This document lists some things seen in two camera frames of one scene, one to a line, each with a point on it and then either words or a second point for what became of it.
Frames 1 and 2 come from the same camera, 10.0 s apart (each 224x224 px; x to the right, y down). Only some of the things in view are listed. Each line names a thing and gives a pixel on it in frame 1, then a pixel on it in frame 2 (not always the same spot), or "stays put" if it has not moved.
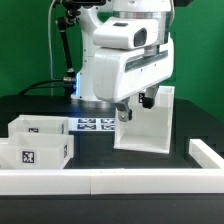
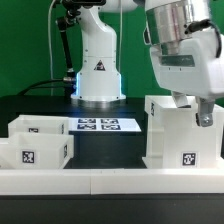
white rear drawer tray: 38,124 stays put
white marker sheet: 91,124 stays put
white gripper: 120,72 → 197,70
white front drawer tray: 36,150 stays put
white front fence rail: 118,181 stays put
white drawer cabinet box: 148,129 → 177,141
